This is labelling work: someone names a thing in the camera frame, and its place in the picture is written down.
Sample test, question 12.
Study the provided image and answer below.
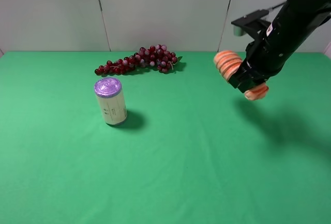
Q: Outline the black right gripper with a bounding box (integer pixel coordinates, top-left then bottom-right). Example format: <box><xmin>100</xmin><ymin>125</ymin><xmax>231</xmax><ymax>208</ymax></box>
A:
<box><xmin>228</xmin><ymin>31</ymin><xmax>284</xmax><ymax>93</ymax></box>

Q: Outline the purple garbage bag roll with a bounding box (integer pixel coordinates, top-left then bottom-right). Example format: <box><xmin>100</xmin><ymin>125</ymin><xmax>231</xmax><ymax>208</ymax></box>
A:
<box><xmin>94</xmin><ymin>77</ymin><xmax>127</xmax><ymax>126</ymax></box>

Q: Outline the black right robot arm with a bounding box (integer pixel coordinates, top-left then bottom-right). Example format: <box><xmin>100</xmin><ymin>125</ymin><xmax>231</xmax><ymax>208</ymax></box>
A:
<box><xmin>228</xmin><ymin>0</ymin><xmax>330</xmax><ymax>93</ymax></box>

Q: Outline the orange striped bread roll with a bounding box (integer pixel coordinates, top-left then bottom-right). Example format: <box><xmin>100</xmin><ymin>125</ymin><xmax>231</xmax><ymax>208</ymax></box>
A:
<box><xmin>214</xmin><ymin>50</ymin><xmax>269</xmax><ymax>101</ymax></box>

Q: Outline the green tablecloth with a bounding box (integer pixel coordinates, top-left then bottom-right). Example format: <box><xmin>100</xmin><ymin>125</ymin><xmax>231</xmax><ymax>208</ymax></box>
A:
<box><xmin>1</xmin><ymin>52</ymin><xmax>330</xmax><ymax>223</ymax></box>

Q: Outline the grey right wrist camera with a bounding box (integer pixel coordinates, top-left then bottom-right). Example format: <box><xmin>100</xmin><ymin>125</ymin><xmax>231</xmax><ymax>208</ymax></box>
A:
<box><xmin>231</xmin><ymin>9</ymin><xmax>270</xmax><ymax>40</ymax></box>

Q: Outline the red grape bunch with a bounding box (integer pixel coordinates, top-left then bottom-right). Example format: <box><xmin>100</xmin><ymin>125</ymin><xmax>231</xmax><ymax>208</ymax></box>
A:
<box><xmin>94</xmin><ymin>44</ymin><xmax>183</xmax><ymax>77</ymax></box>

